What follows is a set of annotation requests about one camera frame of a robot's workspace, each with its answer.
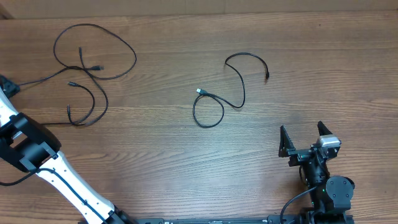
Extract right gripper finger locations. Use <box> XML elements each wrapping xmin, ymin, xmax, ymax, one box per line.
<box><xmin>317</xmin><ymin>121</ymin><xmax>332</xmax><ymax>136</ymax></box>
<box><xmin>279</xmin><ymin>125</ymin><xmax>295</xmax><ymax>157</ymax></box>

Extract long black usb cable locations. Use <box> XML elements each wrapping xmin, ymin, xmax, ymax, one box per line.
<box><xmin>18</xmin><ymin>23</ymin><xmax>138</xmax><ymax>86</ymax></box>

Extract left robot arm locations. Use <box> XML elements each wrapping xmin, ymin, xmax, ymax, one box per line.
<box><xmin>1</xmin><ymin>78</ymin><xmax>137</xmax><ymax>223</ymax></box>

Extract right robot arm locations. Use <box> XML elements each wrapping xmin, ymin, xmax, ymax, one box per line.
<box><xmin>279</xmin><ymin>121</ymin><xmax>355</xmax><ymax>223</ymax></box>

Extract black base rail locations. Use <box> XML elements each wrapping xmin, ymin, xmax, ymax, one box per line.
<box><xmin>77</xmin><ymin>213</ymin><xmax>355</xmax><ymax>224</ymax></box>

